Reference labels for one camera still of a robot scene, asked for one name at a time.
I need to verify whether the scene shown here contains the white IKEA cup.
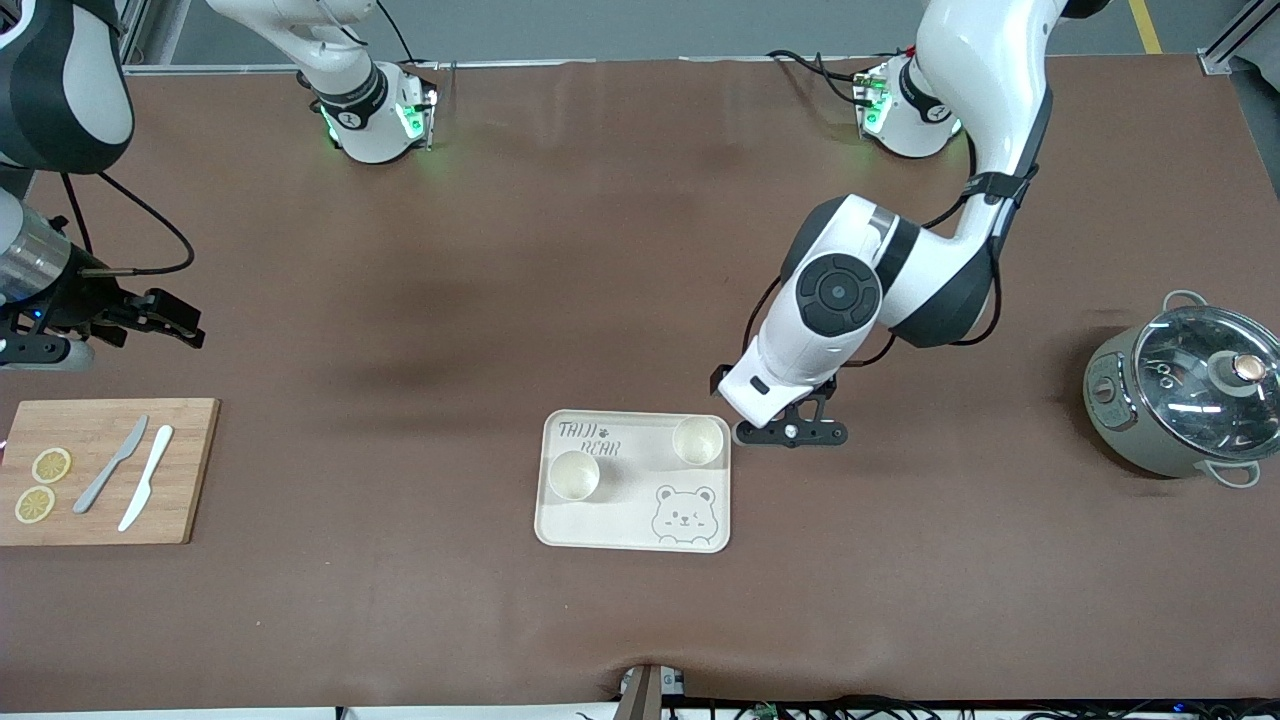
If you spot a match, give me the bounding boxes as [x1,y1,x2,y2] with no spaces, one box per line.
[547,450,601,502]
[672,416,725,467]

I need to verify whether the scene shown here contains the wooden cutting board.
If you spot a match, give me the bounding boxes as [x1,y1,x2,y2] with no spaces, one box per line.
[0,398,221,547]

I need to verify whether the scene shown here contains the white plastic knife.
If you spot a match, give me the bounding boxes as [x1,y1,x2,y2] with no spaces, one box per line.
[118,425,175,533]

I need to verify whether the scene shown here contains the grey plastic knife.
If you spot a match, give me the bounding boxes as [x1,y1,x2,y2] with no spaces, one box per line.
[73,415,150,515]

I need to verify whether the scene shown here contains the cream tray with bear print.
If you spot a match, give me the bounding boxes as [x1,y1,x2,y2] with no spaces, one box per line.
[534,409,732,554]

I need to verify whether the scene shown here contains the grey-green cooking pot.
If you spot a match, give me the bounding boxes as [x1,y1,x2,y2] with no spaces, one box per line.
[1083,290,1263,489]

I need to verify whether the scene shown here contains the glass pot lid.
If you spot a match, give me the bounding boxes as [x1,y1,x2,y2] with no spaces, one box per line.
[1133,305,1280,461]

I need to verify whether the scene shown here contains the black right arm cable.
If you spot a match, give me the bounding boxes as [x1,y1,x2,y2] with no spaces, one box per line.
[58,170,194,276]

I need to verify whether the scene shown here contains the aluminium frame profile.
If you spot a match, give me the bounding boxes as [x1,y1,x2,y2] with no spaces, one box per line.
[1198,0,1280,76]
[115,0,186,73]

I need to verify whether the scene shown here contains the grey table edge mount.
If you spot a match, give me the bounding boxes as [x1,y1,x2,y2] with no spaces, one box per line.
[618,663,687,720]

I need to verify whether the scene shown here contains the black base cable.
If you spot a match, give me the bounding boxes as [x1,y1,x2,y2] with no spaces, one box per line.
[375,0,441,71]
[767,48,866,109]

